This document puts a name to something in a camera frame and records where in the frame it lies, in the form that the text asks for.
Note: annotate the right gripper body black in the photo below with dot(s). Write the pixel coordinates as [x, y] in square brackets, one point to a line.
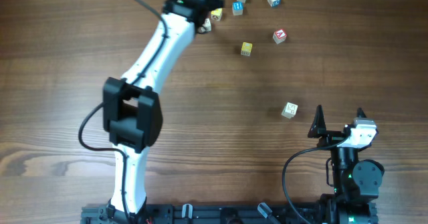
[331, 138]

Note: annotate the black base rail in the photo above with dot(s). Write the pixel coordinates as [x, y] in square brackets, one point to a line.
[313, 212]

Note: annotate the yellow top block upper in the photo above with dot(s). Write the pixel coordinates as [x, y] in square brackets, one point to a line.
[217, 14]

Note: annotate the red A block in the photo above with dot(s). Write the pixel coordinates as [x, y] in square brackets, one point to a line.
[279, 36]

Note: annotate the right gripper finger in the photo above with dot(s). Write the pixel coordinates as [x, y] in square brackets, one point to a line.
[360, 113]
[318, 127]

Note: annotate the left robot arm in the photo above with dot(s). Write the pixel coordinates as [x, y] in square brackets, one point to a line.
[131, 107]

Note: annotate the yellow top block lower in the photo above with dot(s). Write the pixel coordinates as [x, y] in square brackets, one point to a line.
[246, 49]

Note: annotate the white block red side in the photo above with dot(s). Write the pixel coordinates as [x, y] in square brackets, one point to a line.
[206, 26]

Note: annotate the yellow block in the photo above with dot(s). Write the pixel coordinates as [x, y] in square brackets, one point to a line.
[246, 49]
[217, 14]

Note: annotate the blue H block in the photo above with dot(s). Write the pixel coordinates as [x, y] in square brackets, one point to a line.
[237, 8]

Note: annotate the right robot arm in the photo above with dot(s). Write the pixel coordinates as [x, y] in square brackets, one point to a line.
[356, 182]

